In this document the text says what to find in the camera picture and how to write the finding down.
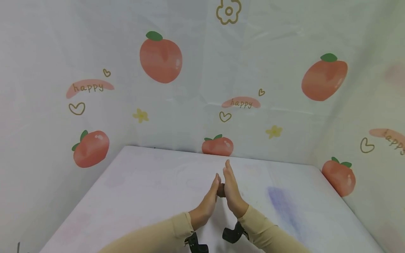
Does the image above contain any person's right forearm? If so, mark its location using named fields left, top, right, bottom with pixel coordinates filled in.
left=237, top=205, right=312, bottom=253

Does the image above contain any black wrist band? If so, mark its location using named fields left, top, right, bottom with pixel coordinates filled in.
left=184, top=232, right=209, bottom=253
left=222, top=221, right=249, bottom=244

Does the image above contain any person's right hand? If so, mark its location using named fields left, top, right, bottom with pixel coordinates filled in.
left=222, top=159, right=250, bottom=219

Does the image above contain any person's left hand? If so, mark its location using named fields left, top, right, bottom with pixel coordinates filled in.
left=188, top=173, right=221, bottom=231

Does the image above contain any person's left forearm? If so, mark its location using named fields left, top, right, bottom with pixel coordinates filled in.
left=98, top=212, right=195, bottom=253

